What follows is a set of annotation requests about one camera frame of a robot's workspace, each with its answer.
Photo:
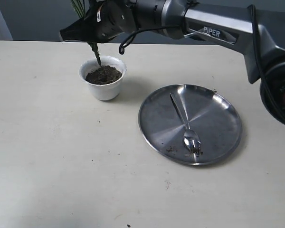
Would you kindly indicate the round stainless steel plate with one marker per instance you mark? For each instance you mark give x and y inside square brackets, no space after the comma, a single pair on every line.
[210,115]

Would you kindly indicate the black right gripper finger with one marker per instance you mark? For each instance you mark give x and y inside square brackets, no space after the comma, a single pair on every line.
[83,29]

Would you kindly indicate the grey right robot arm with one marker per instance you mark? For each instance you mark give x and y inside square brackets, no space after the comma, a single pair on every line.
[259,35]

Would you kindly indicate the white scalloped flower pot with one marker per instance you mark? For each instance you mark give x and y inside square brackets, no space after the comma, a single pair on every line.
[108,91]

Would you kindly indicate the stainless steel spoon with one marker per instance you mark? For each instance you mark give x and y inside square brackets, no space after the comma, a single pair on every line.
[191,139]

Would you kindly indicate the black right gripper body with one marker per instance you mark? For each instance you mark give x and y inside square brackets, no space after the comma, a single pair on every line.
[114,17]

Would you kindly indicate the dark soil in pot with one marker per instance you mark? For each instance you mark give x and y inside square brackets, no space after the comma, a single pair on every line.
[103,75]

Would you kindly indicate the red artificial flower green stem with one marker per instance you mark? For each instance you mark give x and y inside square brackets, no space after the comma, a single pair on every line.
[95,51]

